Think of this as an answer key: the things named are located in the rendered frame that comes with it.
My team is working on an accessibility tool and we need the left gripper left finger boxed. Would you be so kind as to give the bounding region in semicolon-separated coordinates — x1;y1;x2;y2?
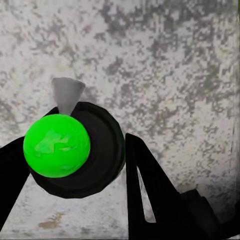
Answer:
0;136;31;231

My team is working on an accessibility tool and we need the insectifuge atomizer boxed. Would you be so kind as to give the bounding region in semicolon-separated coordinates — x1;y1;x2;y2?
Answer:
23;76;126;199

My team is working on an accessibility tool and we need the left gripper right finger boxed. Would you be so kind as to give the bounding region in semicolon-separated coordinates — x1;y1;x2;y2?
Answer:
125;133;210;240

